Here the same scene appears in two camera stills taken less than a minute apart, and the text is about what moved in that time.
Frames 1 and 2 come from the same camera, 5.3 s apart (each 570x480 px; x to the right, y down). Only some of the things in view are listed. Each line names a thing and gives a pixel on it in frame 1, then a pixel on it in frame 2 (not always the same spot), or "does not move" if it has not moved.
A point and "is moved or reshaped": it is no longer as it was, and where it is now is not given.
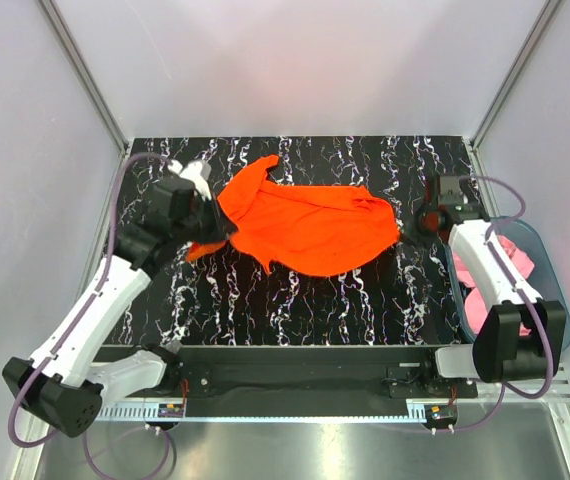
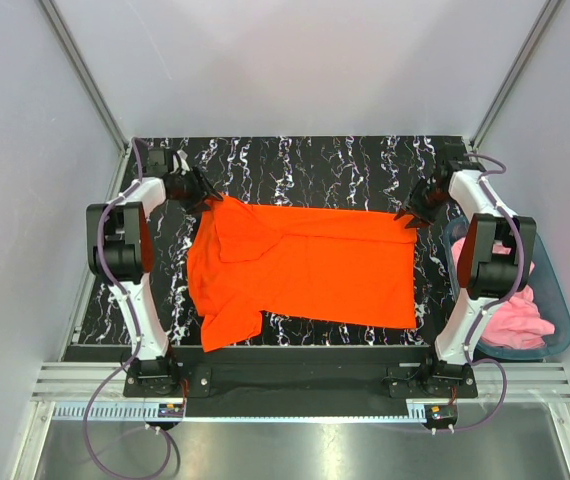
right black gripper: [410, 234] -> [414, 200]
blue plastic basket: [547, 276] does not move
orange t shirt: [302, 229] is moved or reshaped
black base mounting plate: [207, 372] does not move
